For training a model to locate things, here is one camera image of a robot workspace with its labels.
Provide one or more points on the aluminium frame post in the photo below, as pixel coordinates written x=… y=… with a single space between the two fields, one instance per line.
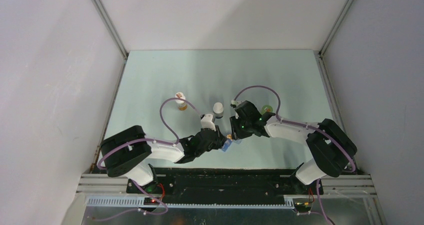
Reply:
x=335 y=27
x=110 y=27

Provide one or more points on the white bottle orange label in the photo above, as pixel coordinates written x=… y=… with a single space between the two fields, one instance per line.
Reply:
x=180 y=101

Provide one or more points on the right aluminium frame post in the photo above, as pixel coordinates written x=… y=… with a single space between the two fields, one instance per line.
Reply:
x=335 y=27

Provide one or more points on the green pill bottle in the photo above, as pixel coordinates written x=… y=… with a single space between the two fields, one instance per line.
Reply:
x=266 y=109

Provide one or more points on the right control board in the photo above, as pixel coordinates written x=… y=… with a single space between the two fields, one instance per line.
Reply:
x=305 y=204

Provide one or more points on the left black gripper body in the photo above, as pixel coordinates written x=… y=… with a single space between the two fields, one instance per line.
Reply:
x=215 y=144

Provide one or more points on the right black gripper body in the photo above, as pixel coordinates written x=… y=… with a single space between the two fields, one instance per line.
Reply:
x=241 y=129

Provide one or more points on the left aluminium frame post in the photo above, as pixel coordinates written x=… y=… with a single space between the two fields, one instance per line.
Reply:
x=110 y=27

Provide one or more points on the white pill bottle blue label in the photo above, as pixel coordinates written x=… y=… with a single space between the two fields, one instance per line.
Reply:
x=218 y=110

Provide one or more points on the left control board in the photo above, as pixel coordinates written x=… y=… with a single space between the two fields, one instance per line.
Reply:
x=148 y=201

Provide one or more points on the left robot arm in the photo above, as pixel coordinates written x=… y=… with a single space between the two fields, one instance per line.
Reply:
x=124 y=153

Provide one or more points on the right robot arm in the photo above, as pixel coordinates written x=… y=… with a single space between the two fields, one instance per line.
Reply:
x=331 y=149

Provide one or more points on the control board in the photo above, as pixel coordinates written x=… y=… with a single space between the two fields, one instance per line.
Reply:
x=305 y=204
x=148 y=201

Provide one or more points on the blue pill organizer box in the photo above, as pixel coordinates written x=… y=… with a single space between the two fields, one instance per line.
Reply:
x=229 y=141

